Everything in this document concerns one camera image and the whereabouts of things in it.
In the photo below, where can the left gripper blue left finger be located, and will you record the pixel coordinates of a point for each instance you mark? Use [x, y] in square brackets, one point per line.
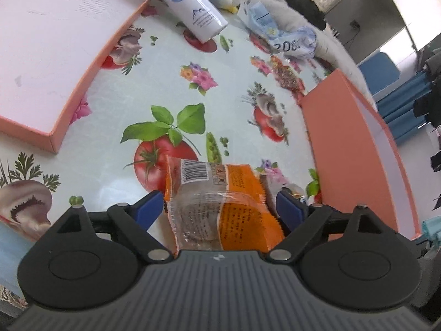
[144, 212]

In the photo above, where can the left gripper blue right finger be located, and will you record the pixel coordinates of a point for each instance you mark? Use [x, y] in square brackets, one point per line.
[298, 216]

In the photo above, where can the orange clear snack packet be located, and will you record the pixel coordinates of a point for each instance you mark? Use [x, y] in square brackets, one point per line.
[218, 207]

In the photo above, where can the pink cardboard box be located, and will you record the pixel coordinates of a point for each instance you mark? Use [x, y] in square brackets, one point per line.
[356, 157]

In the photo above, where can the blue curtain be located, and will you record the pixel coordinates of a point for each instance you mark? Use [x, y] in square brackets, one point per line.
[396, 109]

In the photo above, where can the blue chair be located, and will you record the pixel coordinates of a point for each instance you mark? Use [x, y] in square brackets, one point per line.
[379, 72]

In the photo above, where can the crumpled white blue bag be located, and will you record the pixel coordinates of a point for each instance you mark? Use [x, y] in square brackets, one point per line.
[300, 44]

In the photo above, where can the hanging clothes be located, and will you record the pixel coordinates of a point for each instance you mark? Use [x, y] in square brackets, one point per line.
[427, 106]

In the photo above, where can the clear light blue bag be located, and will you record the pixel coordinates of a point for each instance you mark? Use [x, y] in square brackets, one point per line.
[257, 18]

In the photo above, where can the pink box lid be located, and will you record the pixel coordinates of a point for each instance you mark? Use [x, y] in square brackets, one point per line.
[51, 51]

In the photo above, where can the black clothes pile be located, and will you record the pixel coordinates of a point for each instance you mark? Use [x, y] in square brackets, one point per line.
[309, 10]

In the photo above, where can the white spray bottle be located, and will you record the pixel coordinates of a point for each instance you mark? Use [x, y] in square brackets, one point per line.
[199, 16]

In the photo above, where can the grey quilt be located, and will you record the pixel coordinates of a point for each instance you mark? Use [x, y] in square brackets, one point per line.
[296, 15]

